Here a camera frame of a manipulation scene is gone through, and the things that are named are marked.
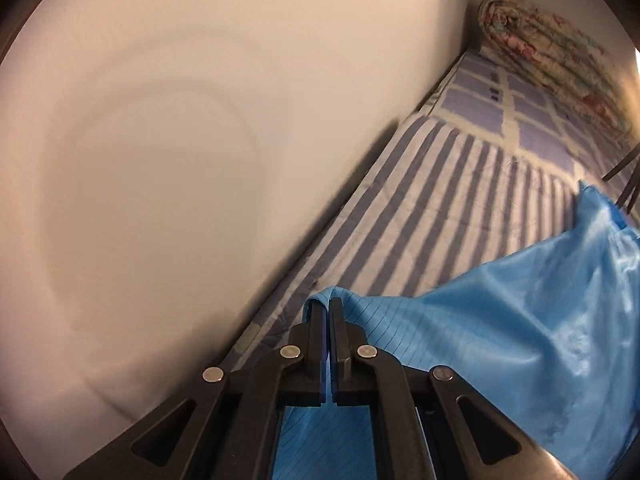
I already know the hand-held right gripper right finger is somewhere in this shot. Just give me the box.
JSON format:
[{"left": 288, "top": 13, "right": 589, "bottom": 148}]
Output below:
[{"left": 329, "top": 298, "right": 576, "bottom": 480}]

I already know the blue striped bed sheet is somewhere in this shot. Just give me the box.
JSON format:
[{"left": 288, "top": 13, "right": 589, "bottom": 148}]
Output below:
[{"left": 220, "top": 49, "right": 632, "bottom": 363}]

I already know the floral quilt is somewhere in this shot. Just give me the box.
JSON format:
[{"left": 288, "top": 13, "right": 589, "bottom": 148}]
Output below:
[{"left": 477, "top": 0, "right": 639, "bottom": 143}]

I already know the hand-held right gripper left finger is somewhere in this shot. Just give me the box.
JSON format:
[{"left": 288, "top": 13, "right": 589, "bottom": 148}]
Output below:
[{"left": 62, "top": 301, "right": 330, "bottom": 480}]

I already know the blue work coat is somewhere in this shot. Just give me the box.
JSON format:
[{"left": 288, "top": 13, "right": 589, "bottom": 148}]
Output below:
[{"left": 270, "top": 180, "right": 640, "bottom": 480}]

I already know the black tripod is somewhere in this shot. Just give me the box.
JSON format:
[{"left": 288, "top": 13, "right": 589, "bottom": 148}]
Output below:
[{"left": 602, "top": 144, "right": 640, "bottom": 211}]

